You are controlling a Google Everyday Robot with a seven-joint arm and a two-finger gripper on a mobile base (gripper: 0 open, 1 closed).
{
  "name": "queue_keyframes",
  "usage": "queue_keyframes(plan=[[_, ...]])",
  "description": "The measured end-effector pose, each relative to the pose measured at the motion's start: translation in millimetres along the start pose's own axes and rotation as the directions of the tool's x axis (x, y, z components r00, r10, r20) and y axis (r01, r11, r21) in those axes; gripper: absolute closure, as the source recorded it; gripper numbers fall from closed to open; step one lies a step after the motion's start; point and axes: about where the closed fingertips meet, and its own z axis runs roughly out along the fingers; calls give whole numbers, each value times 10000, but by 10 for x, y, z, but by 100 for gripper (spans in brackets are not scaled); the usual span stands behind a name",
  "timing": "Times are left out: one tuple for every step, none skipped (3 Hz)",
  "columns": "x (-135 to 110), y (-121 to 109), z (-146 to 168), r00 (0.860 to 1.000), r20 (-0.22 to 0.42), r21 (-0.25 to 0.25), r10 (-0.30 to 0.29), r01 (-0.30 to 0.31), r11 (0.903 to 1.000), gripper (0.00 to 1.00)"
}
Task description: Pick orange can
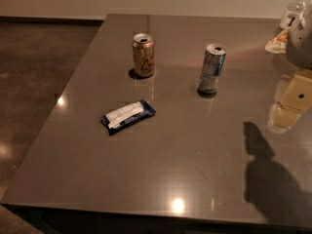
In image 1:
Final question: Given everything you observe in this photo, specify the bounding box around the orange soda can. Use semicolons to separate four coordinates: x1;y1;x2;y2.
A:
133;33;154;78

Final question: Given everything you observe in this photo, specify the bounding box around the blue white snack bar wrapper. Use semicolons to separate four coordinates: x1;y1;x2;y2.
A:
100;99;156;136

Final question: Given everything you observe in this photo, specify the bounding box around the clear plastic water bottle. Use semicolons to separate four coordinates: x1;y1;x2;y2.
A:
279;0;307;29

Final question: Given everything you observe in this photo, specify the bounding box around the silver blue energy drink can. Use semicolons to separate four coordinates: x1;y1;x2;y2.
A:
198;44;226;97

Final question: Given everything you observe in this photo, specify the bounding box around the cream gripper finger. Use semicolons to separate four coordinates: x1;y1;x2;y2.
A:
264;26;291;54
267;69;312;134

